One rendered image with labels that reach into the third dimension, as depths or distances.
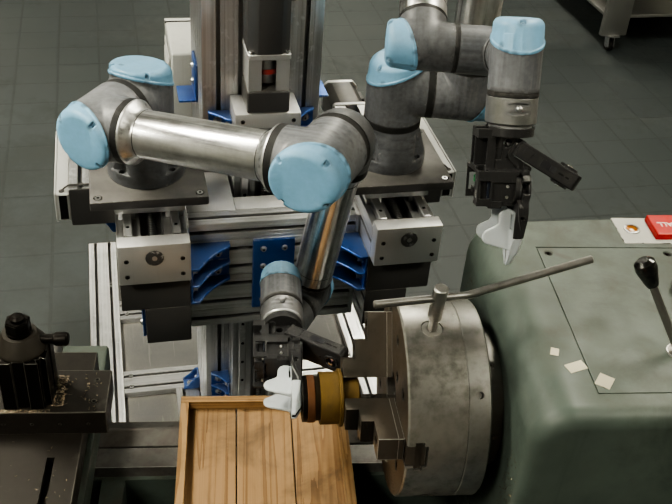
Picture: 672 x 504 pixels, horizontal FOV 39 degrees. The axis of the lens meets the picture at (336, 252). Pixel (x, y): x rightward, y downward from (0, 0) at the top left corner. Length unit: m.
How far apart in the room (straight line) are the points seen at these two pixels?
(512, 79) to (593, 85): 3.90
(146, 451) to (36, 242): 2.10
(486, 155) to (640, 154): 3.31
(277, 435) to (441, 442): 0.42
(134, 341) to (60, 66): 2.37
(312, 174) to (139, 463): 0.61
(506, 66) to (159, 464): 0.90
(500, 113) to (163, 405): 1.63
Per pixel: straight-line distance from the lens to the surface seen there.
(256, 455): 1.72
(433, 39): 1.47
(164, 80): 1.80
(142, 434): 1.80
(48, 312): 3.44
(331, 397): 1.51
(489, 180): 1.41
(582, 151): 4.62
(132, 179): 1.87
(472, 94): 1.89
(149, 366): 2.88
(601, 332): 1.50
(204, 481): 1.69
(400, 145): 1.93
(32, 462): 1.64
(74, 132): 1.71
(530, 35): 1.39
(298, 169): 1.49
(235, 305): 2.07
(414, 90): 1.88
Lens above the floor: 2.17
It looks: 36 degrees down
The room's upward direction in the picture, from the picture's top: 5 degrees clockwise
